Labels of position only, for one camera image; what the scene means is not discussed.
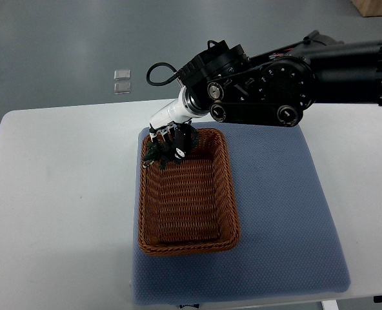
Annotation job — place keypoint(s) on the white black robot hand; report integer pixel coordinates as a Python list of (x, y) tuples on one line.
[(180, 110)]

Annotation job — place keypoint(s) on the dark toy crocodile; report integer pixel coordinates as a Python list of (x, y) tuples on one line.
[(163, 153)]

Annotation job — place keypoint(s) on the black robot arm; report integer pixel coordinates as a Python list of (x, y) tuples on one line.
[(274, 88)]

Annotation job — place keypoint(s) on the brown wicker basket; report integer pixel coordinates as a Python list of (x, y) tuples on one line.
[(189, 208)]

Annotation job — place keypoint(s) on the lower metal floor plate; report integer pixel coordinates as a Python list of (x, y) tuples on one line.
[(122, 88)]

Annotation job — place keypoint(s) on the metal floor plate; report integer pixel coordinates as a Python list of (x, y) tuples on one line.
[(122, 74), (122, 88)]

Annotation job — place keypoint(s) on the upper metal floor plate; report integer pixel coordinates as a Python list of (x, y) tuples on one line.
[(122, 74)]

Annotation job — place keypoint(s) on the blue grey fabric mat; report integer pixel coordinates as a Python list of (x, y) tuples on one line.
[(288, 241)]

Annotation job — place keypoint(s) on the wooden box corner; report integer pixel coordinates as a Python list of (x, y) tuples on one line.
[(368, 8)]

